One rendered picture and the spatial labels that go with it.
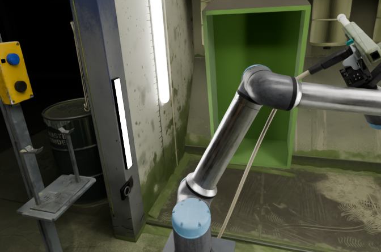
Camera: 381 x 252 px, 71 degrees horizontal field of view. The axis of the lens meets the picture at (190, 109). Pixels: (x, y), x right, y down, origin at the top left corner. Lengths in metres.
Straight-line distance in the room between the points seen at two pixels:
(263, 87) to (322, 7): 2.06
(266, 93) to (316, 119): 2.24
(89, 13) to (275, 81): 1.14
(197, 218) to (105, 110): 0.98
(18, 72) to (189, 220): 0.97
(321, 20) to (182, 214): 2.30
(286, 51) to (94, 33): 1.30
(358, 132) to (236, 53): 1.64
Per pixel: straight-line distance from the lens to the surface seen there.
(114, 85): 1.68
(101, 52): 1.66
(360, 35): 1.11
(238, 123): 1.04
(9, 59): 1.36
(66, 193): 1.55
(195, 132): 3.14
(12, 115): 1.47
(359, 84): 1.14
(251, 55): 2.09
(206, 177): 1.15
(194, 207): 1.11
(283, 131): 2.43
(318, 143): 3.08
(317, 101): 0.94
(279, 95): 0.88
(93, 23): 1.66
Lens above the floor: 1.63
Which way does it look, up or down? 20 degrees down
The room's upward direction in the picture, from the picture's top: 3 degrees counter-clockwise
